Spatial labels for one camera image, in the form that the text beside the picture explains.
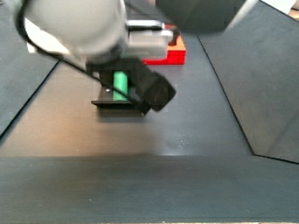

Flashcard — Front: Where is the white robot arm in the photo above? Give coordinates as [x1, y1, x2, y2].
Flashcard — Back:
[8, 0, 180, 113]

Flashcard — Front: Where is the red shape sorter block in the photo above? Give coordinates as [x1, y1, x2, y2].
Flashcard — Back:
[143, 34, 187, 66]

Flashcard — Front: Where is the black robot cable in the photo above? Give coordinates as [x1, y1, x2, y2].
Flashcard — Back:
[13, 0, 143, 106]

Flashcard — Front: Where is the green cylinder peg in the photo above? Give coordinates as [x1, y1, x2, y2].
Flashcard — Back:
[113, 71, 128, 101]

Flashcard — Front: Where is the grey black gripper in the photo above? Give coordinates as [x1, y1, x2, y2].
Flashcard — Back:
[87, 20, 176, 115]

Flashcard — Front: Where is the black curved cradle stand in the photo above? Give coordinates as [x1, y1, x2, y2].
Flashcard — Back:
[91, 71, 141, 112]

